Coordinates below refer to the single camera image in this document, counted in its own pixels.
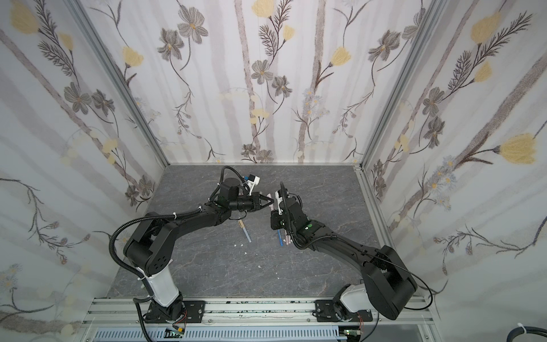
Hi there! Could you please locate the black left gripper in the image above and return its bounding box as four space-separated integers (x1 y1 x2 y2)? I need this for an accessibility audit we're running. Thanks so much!
228 193 274 212

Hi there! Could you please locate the dark blue pen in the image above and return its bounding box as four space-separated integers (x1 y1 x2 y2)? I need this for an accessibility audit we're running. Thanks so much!
278 230 284 247

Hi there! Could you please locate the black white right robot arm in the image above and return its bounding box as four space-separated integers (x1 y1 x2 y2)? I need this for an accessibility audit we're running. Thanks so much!
271 190 417 321

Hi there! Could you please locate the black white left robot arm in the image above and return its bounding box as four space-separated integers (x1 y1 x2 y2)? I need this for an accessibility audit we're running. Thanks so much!
123 175 274 323

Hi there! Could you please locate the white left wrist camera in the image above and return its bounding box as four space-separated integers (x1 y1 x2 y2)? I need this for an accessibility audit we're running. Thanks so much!
244 174 260 193

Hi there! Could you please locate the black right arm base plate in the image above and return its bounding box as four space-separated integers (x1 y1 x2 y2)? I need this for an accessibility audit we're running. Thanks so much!
312 299 374 323

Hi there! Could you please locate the white slotted cable duct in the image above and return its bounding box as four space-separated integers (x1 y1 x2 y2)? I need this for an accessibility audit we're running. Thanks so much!
93 325 348 342

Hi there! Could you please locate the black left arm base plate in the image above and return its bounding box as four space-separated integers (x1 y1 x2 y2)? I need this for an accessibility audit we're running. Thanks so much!
144 301 205 324

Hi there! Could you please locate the black corrugated left cable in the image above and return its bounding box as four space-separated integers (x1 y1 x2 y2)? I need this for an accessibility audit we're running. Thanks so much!
107 208 202 342

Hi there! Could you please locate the aluminium front rail frame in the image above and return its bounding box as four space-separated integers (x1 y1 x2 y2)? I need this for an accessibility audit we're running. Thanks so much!
80 296 441 342

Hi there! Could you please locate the black cable bottom right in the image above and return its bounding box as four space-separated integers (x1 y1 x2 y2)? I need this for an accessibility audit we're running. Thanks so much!
506 324 547 342

